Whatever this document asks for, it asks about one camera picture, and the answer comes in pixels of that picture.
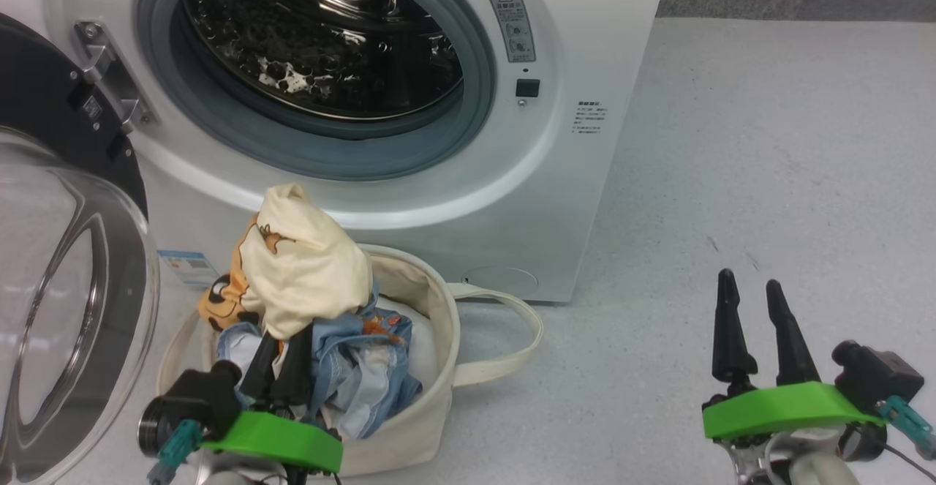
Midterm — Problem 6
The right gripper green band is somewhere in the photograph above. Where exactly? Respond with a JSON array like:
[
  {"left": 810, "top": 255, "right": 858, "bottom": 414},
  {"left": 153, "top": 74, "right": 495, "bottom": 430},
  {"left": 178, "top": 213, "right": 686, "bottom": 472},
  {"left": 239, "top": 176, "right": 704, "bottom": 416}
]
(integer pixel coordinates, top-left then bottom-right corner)
[{"left": 702, "top": 268, "right": 886, "bottom": 485}]

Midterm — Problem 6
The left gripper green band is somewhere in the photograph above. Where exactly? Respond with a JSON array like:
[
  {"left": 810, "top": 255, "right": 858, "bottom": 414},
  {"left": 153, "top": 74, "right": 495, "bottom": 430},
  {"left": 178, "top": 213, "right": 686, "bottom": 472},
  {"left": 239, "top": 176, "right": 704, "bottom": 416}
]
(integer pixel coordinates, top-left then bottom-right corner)
[{"left": 194, "top": 324, "right": 344, "bottom": 485}]

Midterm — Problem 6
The blue denim patterned garment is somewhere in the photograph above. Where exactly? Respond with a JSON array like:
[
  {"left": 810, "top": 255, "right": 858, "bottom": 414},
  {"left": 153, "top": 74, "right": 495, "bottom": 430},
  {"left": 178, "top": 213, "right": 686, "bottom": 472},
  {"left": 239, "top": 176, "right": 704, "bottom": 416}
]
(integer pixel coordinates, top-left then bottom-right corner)
[{"left": 218, "top": 291, "right": 423, "bottom": 440}]

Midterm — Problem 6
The cream garment with orange print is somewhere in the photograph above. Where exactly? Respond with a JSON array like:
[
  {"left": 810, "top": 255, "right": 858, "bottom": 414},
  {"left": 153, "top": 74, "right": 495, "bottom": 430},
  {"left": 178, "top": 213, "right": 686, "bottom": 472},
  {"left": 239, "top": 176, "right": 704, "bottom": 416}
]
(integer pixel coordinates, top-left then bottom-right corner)
[{"left": 199, "top": 183, "right": 374, "bottom": 341}]

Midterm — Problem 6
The round black glass washer door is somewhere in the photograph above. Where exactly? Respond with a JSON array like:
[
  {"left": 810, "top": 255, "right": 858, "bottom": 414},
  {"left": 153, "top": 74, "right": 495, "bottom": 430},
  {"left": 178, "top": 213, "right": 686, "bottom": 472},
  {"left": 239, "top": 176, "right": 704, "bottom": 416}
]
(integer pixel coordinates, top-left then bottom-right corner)
[{"left": 0, "top": 13, "right": 160, "bottom": 485}]

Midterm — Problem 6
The white front-load washing machine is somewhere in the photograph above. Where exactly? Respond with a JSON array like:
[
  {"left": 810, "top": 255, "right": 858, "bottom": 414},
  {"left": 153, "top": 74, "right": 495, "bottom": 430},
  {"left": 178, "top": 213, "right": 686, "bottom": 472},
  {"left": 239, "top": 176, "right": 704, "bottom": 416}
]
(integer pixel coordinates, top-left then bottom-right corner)
[{"left": 0, "top": 0, "right": 672, "bottom": 304}]

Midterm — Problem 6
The metal door hinge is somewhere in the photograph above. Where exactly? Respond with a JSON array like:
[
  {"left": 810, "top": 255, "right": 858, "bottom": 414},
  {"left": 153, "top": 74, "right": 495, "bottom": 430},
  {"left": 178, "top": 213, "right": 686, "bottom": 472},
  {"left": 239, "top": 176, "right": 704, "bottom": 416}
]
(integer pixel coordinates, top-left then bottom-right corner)
[{"left": 73, "top": 21, "right": 156, "bottom": 132}]

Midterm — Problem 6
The white pillow in basket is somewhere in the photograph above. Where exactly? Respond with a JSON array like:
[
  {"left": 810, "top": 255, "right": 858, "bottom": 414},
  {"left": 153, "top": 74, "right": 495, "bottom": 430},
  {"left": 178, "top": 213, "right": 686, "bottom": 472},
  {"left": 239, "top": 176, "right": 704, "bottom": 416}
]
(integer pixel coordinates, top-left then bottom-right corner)
[{"left": 377, "top": 296, "right": 419, "bottom": 369}]

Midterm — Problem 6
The blue energy label sticker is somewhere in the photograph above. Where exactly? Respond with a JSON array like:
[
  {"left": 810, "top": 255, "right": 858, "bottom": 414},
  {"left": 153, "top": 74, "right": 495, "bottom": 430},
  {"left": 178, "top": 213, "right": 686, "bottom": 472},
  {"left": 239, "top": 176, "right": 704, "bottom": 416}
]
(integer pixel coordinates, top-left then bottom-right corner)
[{"left": 157, "top": 249, "right": 220, "bottom": 290}]

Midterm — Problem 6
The cream fabric laundry basket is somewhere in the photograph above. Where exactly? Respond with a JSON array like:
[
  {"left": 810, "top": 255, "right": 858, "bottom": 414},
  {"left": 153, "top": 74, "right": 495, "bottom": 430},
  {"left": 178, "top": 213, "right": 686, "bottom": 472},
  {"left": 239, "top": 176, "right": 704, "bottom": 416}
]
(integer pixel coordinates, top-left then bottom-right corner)
[{"left": 156, "top": 244, "right": 544, "bottom": 478}]

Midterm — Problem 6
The round filter cover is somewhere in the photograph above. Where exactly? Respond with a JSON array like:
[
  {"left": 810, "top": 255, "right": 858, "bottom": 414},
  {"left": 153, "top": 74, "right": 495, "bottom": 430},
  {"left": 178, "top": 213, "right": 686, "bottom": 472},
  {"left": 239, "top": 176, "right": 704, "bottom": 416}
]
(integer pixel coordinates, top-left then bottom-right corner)
[{"left": 462, "top": 266, "right": 540, "bottom": 298}]

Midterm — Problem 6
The grey warning sticker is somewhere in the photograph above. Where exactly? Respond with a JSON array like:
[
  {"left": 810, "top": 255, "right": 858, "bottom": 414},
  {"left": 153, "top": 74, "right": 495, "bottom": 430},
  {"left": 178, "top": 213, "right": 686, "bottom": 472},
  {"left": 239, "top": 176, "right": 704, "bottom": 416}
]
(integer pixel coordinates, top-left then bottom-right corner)
[{"left": 488, "top": 0, "right": 537, "bottom": 64}]

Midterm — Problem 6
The teal left camera connector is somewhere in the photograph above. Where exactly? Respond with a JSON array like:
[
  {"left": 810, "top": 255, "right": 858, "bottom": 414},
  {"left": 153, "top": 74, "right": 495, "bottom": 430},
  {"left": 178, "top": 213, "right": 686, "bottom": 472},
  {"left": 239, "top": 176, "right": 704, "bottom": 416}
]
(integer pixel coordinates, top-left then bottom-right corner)
[{"left": 148, "top": 419, "right": 203, "bottom": 485}]

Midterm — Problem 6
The teal camera connector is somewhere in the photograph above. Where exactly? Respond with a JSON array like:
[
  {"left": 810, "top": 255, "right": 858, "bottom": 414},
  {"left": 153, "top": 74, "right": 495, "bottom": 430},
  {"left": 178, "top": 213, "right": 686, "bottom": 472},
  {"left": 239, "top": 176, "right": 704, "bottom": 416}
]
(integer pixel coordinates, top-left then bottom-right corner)
[
  {"left": 148, "top": 419, "right": 203, "bottom": 485},
  {"left": 876, "top": 396, "right": 936, "bottom": 461}
]

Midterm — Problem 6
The teal right camera connector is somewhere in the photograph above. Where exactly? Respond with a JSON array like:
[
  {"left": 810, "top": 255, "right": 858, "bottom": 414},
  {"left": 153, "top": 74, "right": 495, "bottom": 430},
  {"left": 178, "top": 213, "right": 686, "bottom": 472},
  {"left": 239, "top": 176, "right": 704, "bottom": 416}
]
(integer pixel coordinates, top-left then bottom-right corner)
[{"left": 876, "top": 396, "right": 936, "bottom": 461}]

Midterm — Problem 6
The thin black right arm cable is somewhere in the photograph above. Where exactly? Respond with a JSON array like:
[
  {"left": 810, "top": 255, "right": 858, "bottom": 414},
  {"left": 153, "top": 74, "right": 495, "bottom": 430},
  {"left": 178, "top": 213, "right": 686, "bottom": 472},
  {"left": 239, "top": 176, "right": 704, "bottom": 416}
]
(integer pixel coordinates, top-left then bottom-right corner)
[{"left": 881, "top": 441, "right": 936, "bottom": 485}]

